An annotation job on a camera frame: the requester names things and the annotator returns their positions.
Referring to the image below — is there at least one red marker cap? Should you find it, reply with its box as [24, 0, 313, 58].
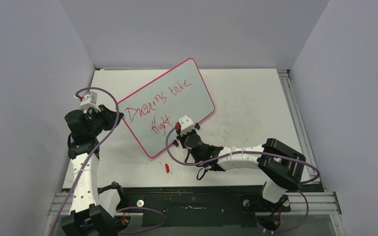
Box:
[165, 163, 170, 173]

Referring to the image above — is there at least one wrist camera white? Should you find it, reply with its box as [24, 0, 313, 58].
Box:
[175, 115, 195, 136]
[76, 91, 100, 113]

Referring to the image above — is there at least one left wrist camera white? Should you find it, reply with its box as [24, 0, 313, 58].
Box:
[76, 91, 100, 113]

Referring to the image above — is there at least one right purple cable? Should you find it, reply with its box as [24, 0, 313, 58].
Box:
[165, 125, 321, 235]

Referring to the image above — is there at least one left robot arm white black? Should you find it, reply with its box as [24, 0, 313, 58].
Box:
[61, 105, 127, 236]

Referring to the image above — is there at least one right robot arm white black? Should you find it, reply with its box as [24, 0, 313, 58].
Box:
[176, 130, 306, 210]

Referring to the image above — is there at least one aluminium front rail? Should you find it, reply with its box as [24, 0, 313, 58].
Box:
[47, 192, 342, 216]

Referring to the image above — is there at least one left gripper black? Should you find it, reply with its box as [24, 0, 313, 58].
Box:
[88, 104, 124, 136]

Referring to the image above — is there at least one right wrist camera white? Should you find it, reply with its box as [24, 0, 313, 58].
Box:
[175, 115, 195, 136]

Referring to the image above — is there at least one aluminium side rail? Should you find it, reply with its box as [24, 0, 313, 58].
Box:
[277, 69, 317, 167]

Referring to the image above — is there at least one pink framed whiteboard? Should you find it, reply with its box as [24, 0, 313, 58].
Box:
[118, 58, 216, 158]

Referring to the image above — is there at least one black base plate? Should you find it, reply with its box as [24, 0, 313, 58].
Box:
[115, 185, 291, 227]

